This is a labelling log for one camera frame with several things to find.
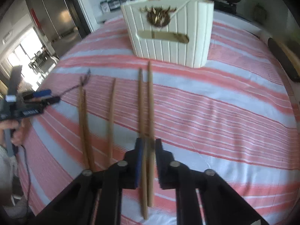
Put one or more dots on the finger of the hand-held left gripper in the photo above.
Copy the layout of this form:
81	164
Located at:
42	92
50	100

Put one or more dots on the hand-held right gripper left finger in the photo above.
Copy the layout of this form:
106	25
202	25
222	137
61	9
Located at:
139	159

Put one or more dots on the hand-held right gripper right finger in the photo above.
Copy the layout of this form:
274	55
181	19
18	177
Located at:
159	159

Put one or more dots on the cream utensil holder box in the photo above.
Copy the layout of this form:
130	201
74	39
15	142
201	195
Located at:
164	51

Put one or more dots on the person's left hand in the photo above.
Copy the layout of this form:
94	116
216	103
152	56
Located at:
20	133

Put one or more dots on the dining table with chairs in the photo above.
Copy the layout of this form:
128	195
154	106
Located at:
39	61

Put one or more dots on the light patterned clothing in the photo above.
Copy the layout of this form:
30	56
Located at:
5	168

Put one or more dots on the pink white striped cloth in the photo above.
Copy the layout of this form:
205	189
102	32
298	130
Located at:
211	121

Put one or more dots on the red hanging cloth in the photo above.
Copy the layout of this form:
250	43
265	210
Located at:
34	16

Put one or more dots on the grey refrigerator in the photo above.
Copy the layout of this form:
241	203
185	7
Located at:
54	11

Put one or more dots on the black gas stove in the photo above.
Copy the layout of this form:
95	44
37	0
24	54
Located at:
225	7

